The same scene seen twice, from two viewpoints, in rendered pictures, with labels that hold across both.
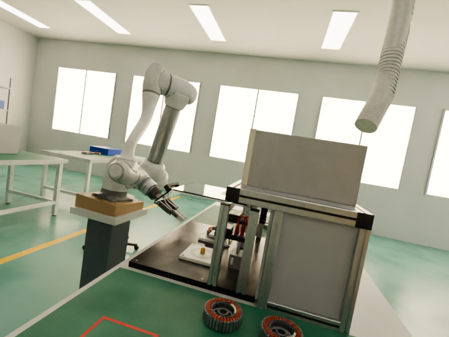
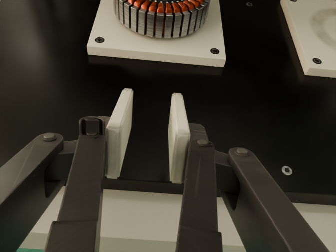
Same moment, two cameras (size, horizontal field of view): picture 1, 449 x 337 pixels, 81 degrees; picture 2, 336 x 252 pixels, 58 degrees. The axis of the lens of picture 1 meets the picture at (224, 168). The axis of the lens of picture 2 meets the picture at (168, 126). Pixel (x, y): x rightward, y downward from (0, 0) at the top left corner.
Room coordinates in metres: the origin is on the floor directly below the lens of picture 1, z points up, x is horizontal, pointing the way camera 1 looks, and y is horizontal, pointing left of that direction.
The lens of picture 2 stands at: (1.38, 0.30, 0.99)
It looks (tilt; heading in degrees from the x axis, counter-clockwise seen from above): 53 degrees down; 253
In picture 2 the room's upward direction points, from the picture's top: 9 degrees clockwise
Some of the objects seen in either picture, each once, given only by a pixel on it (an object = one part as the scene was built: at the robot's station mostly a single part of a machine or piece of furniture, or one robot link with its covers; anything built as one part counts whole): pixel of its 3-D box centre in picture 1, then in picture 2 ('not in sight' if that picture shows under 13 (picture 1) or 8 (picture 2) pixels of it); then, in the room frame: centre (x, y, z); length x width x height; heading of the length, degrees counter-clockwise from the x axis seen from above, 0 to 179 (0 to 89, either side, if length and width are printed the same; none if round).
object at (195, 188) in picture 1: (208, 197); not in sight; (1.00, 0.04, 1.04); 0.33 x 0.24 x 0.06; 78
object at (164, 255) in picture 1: (212, 249); (251, 30); (1.19, -0.01, 0.76); 0.64 x 0.47 x 0.02; 168
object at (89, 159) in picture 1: (104, 174); not in sight; (4.79, 2.18, 0.38); 1.90 x 0.90 x 0.75; 168
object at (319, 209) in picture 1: (292, 192); not in sight; (1.12, -0.31, 1.09); 0.68 x 0.44 x 0.05; 168
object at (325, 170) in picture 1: (298, 164); not in sight; (1.11, -0.30, 1.22); 0.44 x 0.39 x 0.20; 168
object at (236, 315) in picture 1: (222, 313); not in sight; (0.71, -0.06, 0.77); 0.11 x 0.11 x 0.04
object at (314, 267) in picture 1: (310, 269); not in sight; (0.78, -0.31, 0.91); 0.28 x 0.03 x 0.32; 78
